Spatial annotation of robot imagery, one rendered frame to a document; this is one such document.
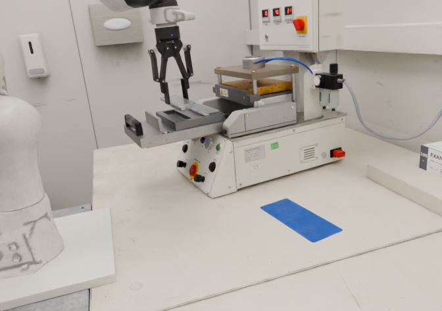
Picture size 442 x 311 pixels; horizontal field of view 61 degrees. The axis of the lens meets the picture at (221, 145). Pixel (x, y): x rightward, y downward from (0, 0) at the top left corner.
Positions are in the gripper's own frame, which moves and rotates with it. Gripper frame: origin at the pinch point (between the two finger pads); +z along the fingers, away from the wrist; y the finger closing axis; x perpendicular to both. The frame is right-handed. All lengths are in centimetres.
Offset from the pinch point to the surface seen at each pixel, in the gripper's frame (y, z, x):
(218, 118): -9.3, 8.8, 10.2
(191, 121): -0.1, 7.7, 10.2
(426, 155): -59, 23, 46
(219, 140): -8.5, 15.6, 10.9
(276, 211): -12.7, 31.7, 34.9
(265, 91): -27.0, 3.0, 10.5
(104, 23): -7, -25, -135
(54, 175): 43, 70, -155
